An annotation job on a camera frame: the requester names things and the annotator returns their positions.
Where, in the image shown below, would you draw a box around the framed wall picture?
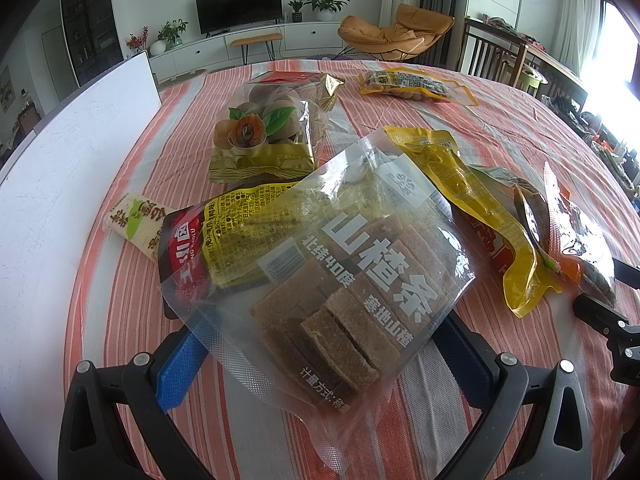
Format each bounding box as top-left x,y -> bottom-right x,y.
0,65 -> 15,113

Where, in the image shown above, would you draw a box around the gold foil snack packet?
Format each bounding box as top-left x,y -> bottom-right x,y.
320,74 -> 347,111

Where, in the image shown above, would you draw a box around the orange lounge chair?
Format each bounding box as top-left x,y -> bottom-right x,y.
337,3 -> 455,66

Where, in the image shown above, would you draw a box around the white green rice cracker packet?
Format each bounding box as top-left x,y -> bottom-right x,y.
103,191 -> 178,265

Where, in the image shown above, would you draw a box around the white cardboard box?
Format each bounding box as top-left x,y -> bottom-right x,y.
0,51 -> 163,431

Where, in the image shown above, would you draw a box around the window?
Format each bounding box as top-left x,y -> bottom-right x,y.
582,0 -> 640,126

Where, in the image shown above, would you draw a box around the white curtain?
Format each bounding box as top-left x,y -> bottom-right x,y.
550,0 -> 606,76

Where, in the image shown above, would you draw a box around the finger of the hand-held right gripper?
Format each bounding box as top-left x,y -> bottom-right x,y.
574,294 -> 632,337
612,259 -> 640,286

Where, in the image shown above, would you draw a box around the clear gold longan bag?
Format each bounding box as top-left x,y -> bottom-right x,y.
209,72 -> 331,184

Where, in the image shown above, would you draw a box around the dark brown snack packet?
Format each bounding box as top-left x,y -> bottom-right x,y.
467,164 -> 563,273

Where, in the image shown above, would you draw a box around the clear hawthorn strip bag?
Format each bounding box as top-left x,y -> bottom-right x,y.
159,135 -> 478,441

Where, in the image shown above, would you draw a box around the red flowers in vase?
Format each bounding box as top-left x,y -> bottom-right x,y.
125,26 -> 150,56

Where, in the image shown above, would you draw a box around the row of bottles and clutter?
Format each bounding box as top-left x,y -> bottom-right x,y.
542,95 -> 640,191

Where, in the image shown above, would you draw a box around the long yellow snack packet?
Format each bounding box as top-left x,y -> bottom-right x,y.
384,125 -> 563,318

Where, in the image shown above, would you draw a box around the cluttered wooden desk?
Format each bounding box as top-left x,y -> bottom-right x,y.
525,42 -> 588,111

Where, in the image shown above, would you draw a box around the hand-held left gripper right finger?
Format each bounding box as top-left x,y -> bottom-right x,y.
435,312 -> 593,480

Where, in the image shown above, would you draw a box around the large leafy potted plant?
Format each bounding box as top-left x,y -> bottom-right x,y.
303,0 -> 349,23

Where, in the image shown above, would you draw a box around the red yellow snack packet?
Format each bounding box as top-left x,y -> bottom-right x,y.
157,182 -> 321,321

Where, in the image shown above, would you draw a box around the white television cabinet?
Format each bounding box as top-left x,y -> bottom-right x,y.
147,16 -> 361,81

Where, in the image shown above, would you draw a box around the black television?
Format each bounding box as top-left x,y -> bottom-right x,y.
195,0 -> 282,36

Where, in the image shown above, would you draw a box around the white door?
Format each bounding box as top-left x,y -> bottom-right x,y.
41,27 -> 76,103

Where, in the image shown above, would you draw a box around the dark display cabinet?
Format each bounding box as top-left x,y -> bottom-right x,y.
60,0 -> 125,88

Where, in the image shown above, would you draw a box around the yellow nut packet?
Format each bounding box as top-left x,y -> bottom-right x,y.
359,67 -> 480,107

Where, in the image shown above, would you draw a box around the wooden bench with metal legs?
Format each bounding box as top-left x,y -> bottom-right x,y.
230,32 -> 283,65

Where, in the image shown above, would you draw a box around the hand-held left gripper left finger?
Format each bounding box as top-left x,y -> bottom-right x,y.
59,327 -> 211,480

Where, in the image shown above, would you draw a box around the clear bag with orange label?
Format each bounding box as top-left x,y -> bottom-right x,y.
542,161 -> 618,306

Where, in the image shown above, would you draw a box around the green plant in round pot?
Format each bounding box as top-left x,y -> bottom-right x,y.
150,19 -> 189,56

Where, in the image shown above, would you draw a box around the orange striped bedsheet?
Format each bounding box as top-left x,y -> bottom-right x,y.
62,57 -> 640,480

